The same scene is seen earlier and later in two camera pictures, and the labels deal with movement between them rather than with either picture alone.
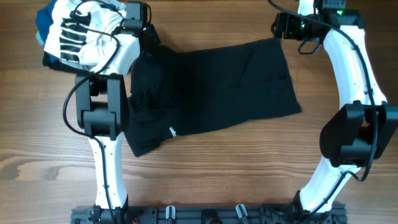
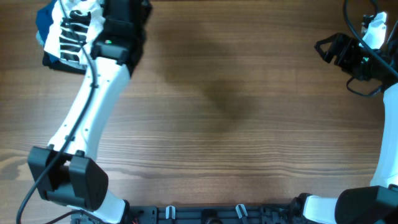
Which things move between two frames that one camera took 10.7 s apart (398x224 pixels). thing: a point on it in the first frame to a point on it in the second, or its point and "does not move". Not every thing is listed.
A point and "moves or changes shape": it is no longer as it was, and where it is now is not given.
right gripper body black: x=298 y=26 to x=357 y=60
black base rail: x=273 y=214 does not move
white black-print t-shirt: x=86 y=34 does not move
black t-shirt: x=175 y=92 moves or changes shape
